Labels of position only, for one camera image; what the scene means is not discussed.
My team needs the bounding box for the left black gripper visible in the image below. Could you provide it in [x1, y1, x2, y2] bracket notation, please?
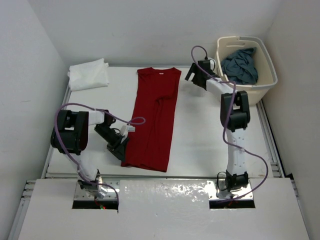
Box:
[93, 125, 128, 162]

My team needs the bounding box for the blue t shirt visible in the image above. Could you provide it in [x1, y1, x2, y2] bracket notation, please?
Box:
[220, 47, 259, 85]

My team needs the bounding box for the red t shirt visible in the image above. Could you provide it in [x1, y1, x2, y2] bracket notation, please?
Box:
[121, 67, 182, 172]

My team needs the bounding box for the white printed t shirt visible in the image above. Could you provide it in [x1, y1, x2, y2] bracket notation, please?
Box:
[67, 58, 110, 92]

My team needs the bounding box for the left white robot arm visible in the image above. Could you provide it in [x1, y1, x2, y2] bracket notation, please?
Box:
[50, 110, 129, 198]

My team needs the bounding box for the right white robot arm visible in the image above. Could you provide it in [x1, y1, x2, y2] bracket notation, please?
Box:
[185, 58, 251, 192]

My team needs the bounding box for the cream plastic laundry basket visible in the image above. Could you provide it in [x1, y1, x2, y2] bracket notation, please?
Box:
[215, 36, 278, 105]

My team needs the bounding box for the white foreground cover board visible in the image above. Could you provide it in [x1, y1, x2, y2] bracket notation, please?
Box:
[19, 178, 309, 240]

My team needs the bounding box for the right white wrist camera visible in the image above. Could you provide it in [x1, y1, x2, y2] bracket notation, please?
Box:
[208, 57, 216, 71]

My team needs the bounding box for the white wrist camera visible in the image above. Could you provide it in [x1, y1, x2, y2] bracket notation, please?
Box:
[208, 57, 216, 71]
[120, 125, 136, 137]

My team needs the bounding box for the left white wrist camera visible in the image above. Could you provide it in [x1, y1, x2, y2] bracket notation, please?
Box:
[120, 125, 136, 137]

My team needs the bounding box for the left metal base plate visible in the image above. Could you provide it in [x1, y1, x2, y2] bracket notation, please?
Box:
[73, 180, 120, 201]

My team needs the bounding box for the metal base plate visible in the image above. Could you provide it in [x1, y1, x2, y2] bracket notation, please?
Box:
[204, 179, 254, 202]
[73, 180, 120, 201]

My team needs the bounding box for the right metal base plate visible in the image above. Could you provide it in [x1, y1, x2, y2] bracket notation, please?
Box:
[204, 179, 254, 202]

